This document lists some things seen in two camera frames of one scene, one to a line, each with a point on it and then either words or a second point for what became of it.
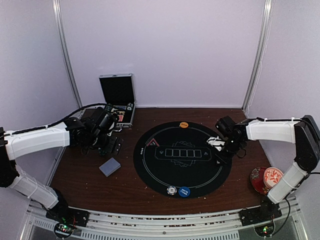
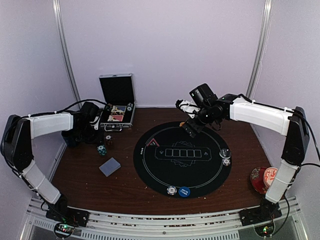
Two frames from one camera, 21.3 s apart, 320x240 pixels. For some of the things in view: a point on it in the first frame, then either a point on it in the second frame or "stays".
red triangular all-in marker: (153, 143) stays
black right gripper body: (228, 155) to (197, 127)
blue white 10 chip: (171, 190) stays
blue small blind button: (184, 191) stays
